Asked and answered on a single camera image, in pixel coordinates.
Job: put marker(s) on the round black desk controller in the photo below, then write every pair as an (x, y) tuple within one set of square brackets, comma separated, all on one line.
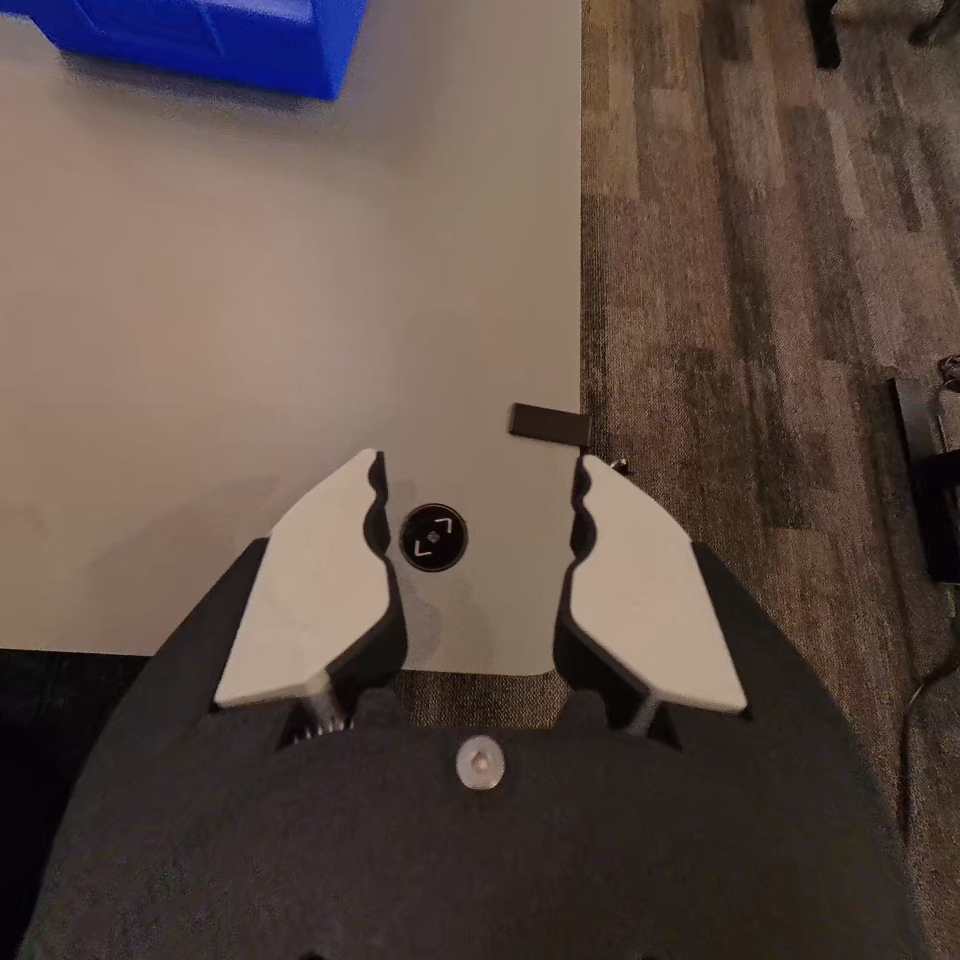
[(433, 538)]

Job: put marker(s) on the grey desk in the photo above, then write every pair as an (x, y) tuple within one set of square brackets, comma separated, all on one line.
[(225, 300)]

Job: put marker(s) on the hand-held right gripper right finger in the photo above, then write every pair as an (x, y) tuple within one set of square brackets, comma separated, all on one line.
[(652, 607)]

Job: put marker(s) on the black floor stand foot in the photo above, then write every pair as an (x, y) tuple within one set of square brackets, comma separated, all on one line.
[(934, 480)]

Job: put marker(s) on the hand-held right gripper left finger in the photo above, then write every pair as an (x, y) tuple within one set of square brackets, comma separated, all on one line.
[(315, 592)]

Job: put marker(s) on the blue plastic bin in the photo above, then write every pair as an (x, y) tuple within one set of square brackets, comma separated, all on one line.
[(225, 37)]

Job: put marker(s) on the black desk clip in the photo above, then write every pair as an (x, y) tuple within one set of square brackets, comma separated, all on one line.
[(547, 424)]

